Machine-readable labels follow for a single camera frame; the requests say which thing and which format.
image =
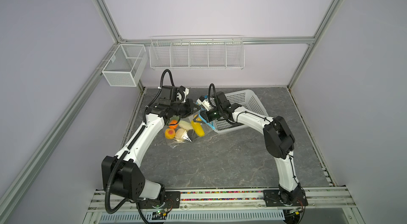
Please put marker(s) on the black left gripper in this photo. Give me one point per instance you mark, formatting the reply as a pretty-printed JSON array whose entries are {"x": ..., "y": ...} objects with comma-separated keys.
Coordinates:
[{"x": 190, "y": 104}]

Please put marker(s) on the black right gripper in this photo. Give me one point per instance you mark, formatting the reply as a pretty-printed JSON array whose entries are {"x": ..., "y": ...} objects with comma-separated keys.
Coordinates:
[{"x": 205, "y": 113}]

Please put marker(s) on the orange toy carrot piece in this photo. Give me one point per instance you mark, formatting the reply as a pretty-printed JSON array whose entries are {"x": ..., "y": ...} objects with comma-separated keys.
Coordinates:
[{"x": 173, "y": 124}]

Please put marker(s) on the white toy cucumber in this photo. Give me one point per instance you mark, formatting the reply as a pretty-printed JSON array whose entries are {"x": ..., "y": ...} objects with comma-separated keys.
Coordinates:
[{"x": 185, "y": 125}]

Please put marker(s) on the clear zip top bag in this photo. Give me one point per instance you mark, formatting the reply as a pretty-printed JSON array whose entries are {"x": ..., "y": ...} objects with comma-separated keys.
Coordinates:
[{"x": 207, "y": 126}]

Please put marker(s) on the yellow red toy peach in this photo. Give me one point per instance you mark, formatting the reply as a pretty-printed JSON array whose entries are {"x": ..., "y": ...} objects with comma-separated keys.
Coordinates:
[{"x": 170, "y": 133}]

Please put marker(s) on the beige toy potato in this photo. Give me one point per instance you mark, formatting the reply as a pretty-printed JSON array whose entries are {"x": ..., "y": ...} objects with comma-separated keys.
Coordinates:
[{"x": 181, "y": 135}]

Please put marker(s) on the yellow toy corn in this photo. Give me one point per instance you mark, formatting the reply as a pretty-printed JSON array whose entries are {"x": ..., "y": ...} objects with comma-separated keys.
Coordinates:
[{"x": 197, "y": 127}]

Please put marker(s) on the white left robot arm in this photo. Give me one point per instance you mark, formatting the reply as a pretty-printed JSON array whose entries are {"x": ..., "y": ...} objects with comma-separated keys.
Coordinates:
[{"x": 122, "y": 178}]

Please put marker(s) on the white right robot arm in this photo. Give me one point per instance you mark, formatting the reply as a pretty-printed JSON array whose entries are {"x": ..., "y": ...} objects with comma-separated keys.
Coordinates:
[{"x": 279, "y": 140}]

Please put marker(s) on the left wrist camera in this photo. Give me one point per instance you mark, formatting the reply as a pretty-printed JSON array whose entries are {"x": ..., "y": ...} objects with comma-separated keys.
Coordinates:
[{"x": 173, "y": 95}]

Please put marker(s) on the white mesh wall box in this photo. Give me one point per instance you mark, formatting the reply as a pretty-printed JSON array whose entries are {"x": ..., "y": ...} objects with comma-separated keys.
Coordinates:
[{"x": 126, "y": 65}]

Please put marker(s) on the white wire wall rack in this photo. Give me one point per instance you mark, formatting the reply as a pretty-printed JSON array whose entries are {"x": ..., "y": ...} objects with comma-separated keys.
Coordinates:
[{"x": 197, "y": 52}]

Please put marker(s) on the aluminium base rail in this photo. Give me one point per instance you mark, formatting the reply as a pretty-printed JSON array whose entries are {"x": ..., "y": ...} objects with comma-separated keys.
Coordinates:
[{"x": 329, "y": 205}]

